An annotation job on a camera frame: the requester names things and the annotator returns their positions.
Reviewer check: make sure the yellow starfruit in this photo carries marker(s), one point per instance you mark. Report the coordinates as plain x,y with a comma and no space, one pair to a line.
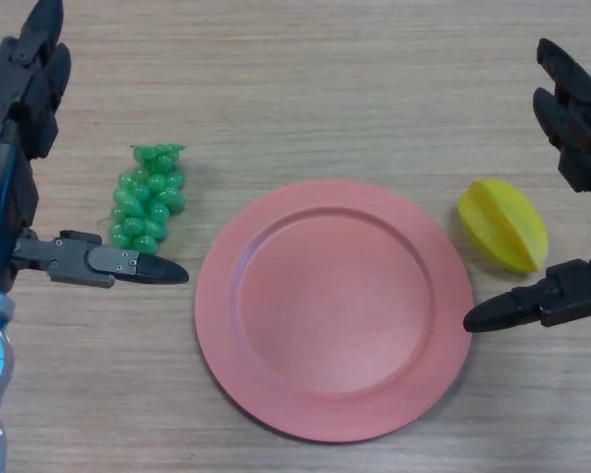
505,222

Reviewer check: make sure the pink round plate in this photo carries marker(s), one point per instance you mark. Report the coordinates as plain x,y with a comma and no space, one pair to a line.
335,315

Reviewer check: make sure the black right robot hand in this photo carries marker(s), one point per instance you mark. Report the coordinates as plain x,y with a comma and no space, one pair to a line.
578,293

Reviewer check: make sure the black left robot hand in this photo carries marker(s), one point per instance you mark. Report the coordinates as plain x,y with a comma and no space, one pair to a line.
5,197

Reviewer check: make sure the green grape bunch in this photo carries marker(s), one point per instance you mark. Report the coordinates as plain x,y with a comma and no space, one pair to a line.
145,202

